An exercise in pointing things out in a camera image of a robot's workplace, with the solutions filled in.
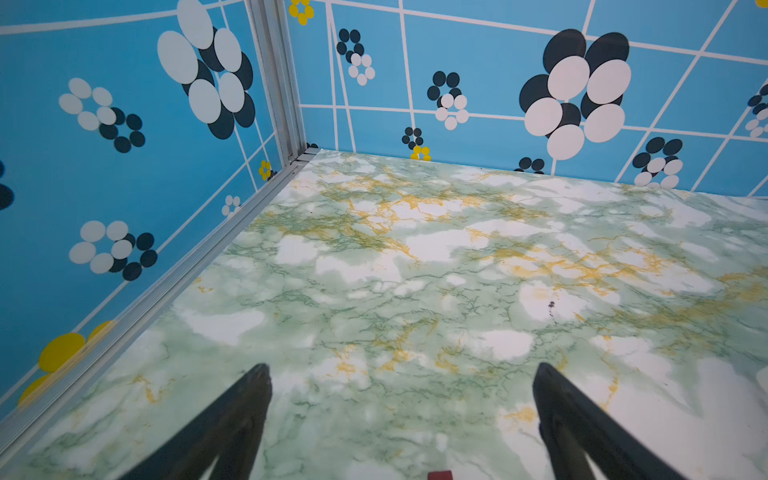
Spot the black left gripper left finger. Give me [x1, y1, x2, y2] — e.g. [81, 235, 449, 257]
[122, 364, 272, 479]

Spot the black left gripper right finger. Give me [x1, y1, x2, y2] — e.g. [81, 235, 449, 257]
[532, 362, 682, 479]

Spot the aluminium corner post left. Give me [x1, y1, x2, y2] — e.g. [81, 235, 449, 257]
[245, 0, 307, 166]

